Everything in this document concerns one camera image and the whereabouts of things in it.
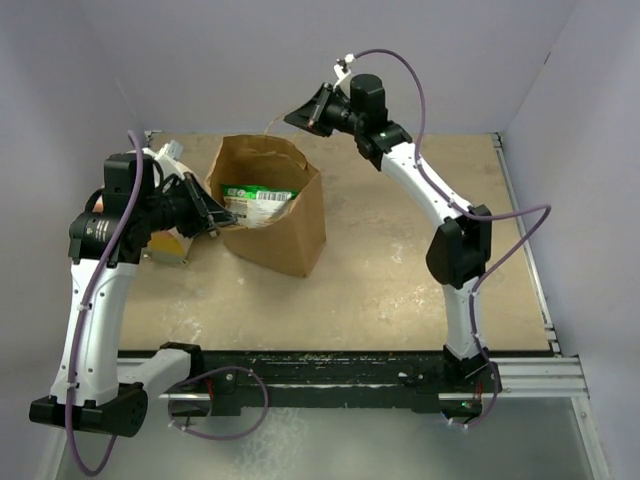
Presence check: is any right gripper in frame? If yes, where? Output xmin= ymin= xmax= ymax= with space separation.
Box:
xmin=286 ymin=83 xmax=364 ymax=138

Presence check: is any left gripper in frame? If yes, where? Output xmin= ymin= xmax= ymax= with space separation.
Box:
xmin=140 ymin=172 xmax=238 ymax=239

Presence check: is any green white snack packet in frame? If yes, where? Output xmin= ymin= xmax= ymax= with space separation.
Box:
xmin=221 ymin=184 xmax=299 ymax=229

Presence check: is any brown paper bag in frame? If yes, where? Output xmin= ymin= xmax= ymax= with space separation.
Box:
xmin=205 ymin=134 xmax=326 ymax=278

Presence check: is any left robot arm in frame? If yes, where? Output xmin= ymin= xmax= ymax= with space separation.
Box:
xmin=29 ymin=152 xmax=236 ymax=438

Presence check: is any orange beige box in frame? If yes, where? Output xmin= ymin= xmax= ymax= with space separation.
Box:
xmin=93 ymin=189 xmax=196 ymax=267

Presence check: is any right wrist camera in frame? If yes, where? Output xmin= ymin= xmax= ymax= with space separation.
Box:
xmin=333 ymin=53 xmax=356 ymax=91

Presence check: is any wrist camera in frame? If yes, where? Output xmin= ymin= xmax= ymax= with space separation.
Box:
xmin=333 ymin=53 xmax=356 ymax=91
xmin=143 ymin=140 xmax=191 ymax=179

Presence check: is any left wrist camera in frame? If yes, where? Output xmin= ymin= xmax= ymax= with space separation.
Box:
xmin=143 ymin=140 xmax=191 ymax=179

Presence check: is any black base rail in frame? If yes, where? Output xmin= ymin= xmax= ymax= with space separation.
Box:
xmin=168 ymin=350 xmax=502 ymax=417

